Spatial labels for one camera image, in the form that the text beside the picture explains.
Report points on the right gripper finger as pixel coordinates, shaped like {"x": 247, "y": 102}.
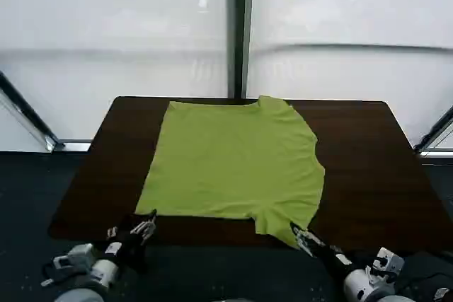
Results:
{"x": 316, "y": 241}
{"x": 302, "y": 241}

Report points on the silver floor frame rail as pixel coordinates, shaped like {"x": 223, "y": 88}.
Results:
{"x": 72, "y": 146}
{"x": 437, "y": 153}

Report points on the lime green t-shirt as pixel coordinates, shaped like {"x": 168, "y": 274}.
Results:
{"x": 230, "y": 160}

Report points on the dark vertical window post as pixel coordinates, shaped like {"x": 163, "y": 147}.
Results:
{"x": 241, "y": 33}

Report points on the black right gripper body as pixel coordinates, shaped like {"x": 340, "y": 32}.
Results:
{"x": 332, "y": 259}

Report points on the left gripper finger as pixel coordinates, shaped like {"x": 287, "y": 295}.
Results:
{"x": 145, "y": 229}
{"x": 112, "y": 232}

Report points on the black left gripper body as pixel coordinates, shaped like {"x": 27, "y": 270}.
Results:
{"x": 132, "y": 250}

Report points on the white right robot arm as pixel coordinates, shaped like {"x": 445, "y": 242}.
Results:
{"x": 357, "y": 280}

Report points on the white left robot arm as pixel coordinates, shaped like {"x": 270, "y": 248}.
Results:
{"x": 102, "y": 274}

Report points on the slanted dark metal frame bar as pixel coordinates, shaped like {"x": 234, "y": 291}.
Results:
{"x": 437, "y": 127}
{"x": 28, "y": 112}

